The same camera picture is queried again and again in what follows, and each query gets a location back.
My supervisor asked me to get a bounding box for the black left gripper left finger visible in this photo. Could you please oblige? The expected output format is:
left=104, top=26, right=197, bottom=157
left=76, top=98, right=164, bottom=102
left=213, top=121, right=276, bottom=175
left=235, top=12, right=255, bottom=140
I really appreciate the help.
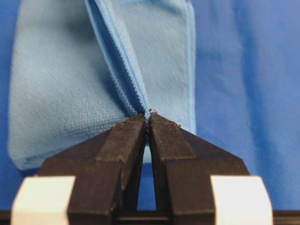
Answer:
left=10, top=112, right=147, bottom=225

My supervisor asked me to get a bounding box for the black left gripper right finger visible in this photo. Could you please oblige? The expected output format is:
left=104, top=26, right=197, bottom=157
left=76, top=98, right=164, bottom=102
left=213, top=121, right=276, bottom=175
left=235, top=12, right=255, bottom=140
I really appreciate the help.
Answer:
left=148, top=111, right=274, bottom=225

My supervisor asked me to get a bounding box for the light blue towel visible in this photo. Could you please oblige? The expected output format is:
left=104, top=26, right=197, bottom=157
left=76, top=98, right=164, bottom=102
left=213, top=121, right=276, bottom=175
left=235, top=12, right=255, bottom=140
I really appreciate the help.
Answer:
left=8, top=0, right=196, bottom=170

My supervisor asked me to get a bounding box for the dark blue table cloth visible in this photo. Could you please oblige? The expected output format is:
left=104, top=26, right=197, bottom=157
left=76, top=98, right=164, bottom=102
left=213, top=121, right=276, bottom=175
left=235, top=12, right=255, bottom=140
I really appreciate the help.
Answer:
left=0, top=0, right=300, bottom=210

